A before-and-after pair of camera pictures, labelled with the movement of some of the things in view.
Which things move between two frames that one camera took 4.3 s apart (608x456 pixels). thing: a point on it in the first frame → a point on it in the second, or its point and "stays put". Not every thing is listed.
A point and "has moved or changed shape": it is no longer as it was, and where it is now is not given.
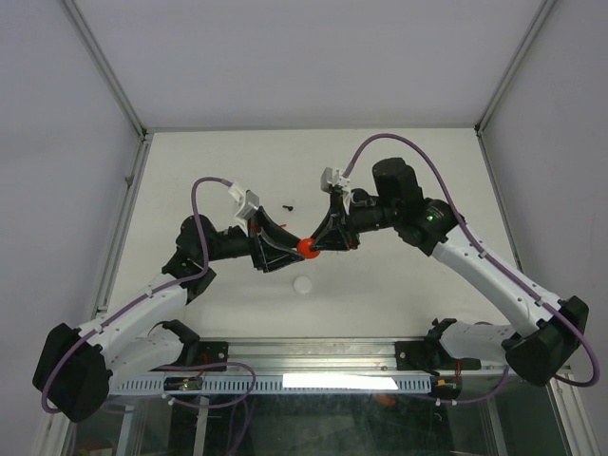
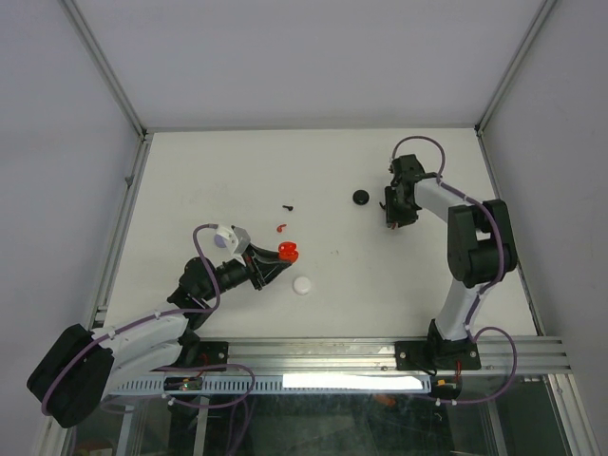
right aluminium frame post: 516,63 stays put
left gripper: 264,256 → 256,265
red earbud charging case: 304,246 has moved or changed shape
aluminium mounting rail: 415,355 stays put
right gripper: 344,237 → 393,216
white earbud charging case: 302,285 stays put
